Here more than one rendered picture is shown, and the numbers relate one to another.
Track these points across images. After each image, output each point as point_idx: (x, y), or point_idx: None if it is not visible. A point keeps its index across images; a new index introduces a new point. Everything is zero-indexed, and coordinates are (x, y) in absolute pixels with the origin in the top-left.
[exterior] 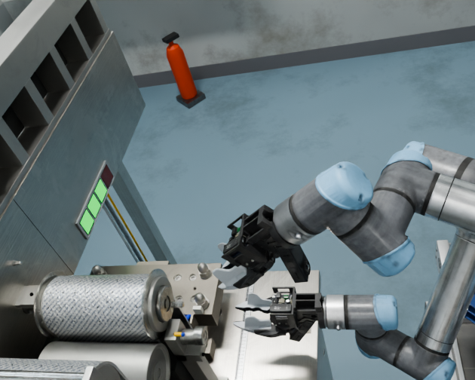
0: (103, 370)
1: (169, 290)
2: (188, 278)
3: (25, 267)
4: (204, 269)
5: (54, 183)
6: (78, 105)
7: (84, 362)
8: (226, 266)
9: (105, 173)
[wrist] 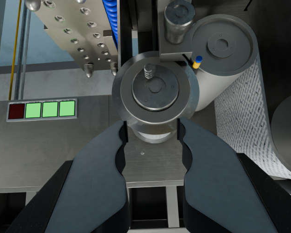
0: (288, 157)
1: (138, 91)
2: (53, 7)
3: (137, 141)
4: (34, 0)
5: (69, 157)
6: None
7: (272, 166)
8: (128, 138)
9: (15, 114)
